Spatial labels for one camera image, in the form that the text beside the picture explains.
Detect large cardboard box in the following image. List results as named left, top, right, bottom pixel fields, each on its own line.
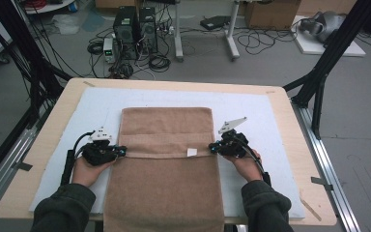
left=244, top=0, right=302, bottom=31

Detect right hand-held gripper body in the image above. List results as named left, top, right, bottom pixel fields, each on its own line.
left=217, top=116, right=249, bottom=159

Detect flat black device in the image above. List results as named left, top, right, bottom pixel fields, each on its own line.
left=200, top=14, right=232, bottom=32

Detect grey rounded device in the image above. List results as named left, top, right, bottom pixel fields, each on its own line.
left=299, top=11, right=347, bottom=44

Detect aluminium rail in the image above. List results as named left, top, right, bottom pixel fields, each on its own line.
left=0, top=105, right=51, bottom=220
left=291, top=101, right=363, bottom=232

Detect thin wooden stick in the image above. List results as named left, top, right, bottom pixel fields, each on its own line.
left=299, top=189, right=323, bottom=222

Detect person's left hand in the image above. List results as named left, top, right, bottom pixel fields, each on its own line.
left=71, top=156, right=115, bottom=188

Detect white floor board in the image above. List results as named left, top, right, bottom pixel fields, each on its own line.
left=290, top=14, right=367, bottom=58

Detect small coiled black cable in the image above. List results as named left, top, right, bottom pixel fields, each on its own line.
left=86, top=40, right=105, bottom=56

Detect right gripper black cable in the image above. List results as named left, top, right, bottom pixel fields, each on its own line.
left=235, top=134, right=272, bottom=188

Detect large black computer tower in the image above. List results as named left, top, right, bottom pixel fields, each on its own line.
left=113, top=6, right=140, bottom=61

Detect white round table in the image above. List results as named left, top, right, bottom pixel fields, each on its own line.
left=22, top=0, right=76, bottom=15

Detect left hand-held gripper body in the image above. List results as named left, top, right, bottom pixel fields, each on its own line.
left=81, top=126, right=119, bottom=167

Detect brown towel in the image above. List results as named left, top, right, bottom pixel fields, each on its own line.
left=103, top=106, right=225, bottom=232

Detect white table frame legs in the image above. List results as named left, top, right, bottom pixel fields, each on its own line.
left=173, top=0, right=241, bottom=63

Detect wooden table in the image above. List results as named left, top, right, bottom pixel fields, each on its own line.
left=0, top=76, right=337, bottom=226

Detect slim black computer tower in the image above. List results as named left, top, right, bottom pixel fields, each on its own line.
left=138, top=7, right=158, bottom=54

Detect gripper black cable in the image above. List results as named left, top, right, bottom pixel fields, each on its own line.
left=235, top=134, right=272, bottom=188
left=60, top=130, right=96, bottom=188

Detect black metal frame with cables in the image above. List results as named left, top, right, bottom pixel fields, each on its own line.
left=0, top=0, right=73, bottom=191

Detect white grid mat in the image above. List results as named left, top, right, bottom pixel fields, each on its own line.
left=28, top=86, right=306, bottom=220

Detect clear plastic bag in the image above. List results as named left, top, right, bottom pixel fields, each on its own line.
left=51, top=14, right=81, bottom=36

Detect person's right hand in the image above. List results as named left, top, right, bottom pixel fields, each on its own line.
left=221, top=148, right=264, bottom=183

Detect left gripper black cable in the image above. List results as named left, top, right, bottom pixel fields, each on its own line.
left=60, top=130, right=96, bottom=188

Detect white bench power supply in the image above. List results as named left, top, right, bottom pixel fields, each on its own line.
left=102, top=37, right=117, bottom=64

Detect loose black floor cables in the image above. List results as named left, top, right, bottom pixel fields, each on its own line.
left=236, top=27, right=299, bottom=56

